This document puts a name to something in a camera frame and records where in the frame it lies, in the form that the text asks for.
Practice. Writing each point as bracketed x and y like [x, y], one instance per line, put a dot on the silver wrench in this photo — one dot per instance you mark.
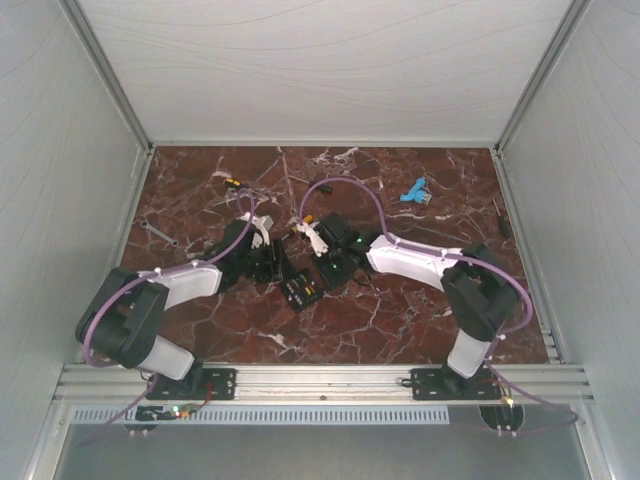
[155, 231]

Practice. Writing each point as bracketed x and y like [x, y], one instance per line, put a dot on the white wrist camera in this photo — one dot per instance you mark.
[257, 235]
[317, 243]

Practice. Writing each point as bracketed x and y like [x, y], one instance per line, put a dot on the blue plastic connector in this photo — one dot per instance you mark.
[418, 193]

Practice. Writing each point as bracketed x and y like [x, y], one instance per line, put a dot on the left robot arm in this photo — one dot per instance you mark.
[124, 319]

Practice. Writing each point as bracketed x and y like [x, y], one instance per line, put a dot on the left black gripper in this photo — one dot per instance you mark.
[275, 267]

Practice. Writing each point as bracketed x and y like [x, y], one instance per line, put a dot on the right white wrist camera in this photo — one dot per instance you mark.
[317, 243]

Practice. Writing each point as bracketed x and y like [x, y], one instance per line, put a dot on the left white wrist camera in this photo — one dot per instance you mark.
[257, 235]

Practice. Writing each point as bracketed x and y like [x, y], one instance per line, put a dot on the yellow black screwdriver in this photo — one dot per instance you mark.
[235, 185]

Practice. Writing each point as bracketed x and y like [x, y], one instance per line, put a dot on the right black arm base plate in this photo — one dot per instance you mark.
[431, 384]

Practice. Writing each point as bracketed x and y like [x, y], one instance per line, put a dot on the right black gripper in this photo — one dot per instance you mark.
[333, 281]

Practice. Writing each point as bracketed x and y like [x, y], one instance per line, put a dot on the black fuse box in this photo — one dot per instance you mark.
[301, 291]

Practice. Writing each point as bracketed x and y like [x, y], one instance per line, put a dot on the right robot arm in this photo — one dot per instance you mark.
[480, 298]

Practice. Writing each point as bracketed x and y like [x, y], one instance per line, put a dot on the aluminium rail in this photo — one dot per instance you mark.
[312, 384]

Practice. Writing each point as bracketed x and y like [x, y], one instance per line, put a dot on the slotted grey cable duct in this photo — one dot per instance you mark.
[293, 415]

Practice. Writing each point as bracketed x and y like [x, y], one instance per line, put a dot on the thin black screwdriver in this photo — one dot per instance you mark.
[502, 222]

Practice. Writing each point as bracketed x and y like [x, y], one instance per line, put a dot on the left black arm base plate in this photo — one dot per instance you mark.
[217, 384]

